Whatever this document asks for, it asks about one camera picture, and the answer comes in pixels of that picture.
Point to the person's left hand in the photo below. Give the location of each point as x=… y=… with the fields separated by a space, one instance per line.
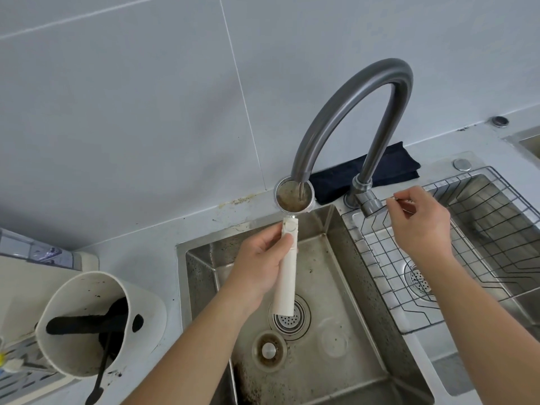
x=249 y=269

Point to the person's right hand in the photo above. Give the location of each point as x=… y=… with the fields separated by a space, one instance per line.
x=422 y=227

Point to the person's right thumb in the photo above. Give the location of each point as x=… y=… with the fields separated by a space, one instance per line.
x=394 y=215

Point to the person's left thumb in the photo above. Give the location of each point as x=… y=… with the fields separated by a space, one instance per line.
x=265 y=239

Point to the grey gooseneck faucet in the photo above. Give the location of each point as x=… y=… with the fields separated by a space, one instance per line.
x=333 y=105

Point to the person's right forearm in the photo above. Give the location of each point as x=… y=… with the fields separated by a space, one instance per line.
x=476 y=324

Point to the person's left forearm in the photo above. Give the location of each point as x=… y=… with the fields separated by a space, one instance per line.
x=190 y=345

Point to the dark navy folded cloth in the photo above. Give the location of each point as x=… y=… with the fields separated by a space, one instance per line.
x=337 y=179

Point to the round sink drain strainer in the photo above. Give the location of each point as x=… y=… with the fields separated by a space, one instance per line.
x=295 y=320
x=417 y=282

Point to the round metal hole cover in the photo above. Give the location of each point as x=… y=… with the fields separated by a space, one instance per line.
x=462 y=164
x=500 y=121

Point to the wide stainless steel sink basin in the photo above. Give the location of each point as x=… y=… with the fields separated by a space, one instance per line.
x=502 y=206

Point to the round metal drain plug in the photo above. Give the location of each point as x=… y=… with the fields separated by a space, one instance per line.
x=268 y=352

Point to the small steel sink corner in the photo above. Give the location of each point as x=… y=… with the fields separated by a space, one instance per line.
x=527 y=141

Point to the white knock box bin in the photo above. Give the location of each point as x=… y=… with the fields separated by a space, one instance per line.
x=84 y=295

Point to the black cleaning brush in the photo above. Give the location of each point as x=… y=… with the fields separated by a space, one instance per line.
x=105 y=345

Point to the black knock bar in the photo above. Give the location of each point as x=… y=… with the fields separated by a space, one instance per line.
x=80 y=324

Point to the white coffee machine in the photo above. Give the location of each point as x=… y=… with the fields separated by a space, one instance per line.
x=25 y=282

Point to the grey slotted drip tray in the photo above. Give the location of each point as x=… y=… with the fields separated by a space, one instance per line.
x=29 y=375

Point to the yellow and white small tool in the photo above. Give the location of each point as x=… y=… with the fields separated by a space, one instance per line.
x=9 y=364

